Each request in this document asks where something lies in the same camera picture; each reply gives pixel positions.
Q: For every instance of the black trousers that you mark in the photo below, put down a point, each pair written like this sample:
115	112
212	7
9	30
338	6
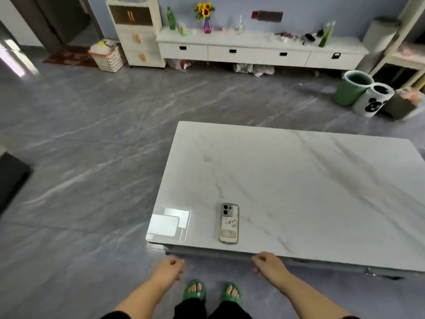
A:
229	312

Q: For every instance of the white plastic bag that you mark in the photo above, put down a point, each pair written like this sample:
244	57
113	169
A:
264	70
242	68

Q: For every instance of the white shelf rack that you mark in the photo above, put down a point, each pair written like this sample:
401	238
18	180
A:
406	58

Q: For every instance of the green patterned bottle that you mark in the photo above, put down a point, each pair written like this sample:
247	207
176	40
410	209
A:
327	33

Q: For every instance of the box of colourful toys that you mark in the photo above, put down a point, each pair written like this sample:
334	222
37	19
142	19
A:
403	102

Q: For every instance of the person's left forearm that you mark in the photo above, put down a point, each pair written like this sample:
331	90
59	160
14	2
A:
142	297

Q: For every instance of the grey wall socket panel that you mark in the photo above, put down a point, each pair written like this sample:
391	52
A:
270	16

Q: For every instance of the green right slipper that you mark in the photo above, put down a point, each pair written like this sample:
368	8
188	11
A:
231	295

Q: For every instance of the green left slipper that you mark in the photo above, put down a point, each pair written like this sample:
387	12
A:
194	292

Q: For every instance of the green trash bin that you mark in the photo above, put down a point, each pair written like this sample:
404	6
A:
350	91

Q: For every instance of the person's right hand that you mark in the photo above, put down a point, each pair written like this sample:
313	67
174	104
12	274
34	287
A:
270	267

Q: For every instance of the white TV cabinet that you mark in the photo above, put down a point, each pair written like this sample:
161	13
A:
259	54

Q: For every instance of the clear glass spray bottle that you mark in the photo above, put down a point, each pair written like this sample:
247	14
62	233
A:
239	26

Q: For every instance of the phone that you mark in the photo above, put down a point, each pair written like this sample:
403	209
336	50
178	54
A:
229	223

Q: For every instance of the person's left hand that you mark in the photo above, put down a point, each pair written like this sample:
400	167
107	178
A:
167	270

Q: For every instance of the plastic bag with red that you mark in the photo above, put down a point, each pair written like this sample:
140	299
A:
179	64

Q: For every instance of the colourful striped toy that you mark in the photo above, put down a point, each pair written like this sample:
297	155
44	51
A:
181	29

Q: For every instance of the green slipper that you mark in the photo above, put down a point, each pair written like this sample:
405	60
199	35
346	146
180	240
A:
231	295
194	292

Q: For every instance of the red patterned rug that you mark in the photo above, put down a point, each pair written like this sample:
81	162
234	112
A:
68	57

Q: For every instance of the white laundry basket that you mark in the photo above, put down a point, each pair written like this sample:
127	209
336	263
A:
108	59

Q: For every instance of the person's right forearm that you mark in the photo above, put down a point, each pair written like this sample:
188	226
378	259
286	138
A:
308	300

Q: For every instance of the white panda trash bin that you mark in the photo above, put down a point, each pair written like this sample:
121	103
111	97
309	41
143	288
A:
370	102

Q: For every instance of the black long sleeve top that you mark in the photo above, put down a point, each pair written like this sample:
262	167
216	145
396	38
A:
114	315

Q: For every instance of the white marble coffee table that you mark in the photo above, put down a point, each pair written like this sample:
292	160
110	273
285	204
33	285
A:
299	196

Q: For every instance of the yellow sunflower bouquet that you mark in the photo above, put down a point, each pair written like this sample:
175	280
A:
204	9

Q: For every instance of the green glass bottle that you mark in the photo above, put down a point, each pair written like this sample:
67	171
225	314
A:
171	18

